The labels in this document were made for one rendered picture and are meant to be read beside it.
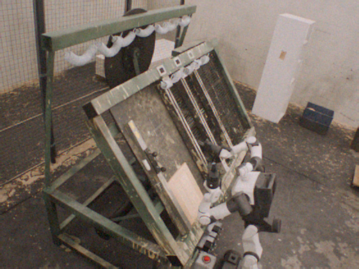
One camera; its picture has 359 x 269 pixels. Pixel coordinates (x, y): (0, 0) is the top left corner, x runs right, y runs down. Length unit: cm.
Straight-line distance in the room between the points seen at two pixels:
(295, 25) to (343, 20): 156
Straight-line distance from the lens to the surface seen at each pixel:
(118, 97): 194
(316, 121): 636
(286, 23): 568
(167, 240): 211
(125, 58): 264
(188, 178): 244
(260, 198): 216
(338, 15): 693
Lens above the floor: 270
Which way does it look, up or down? 33 degrees down
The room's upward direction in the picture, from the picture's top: 10 degrees clockwise
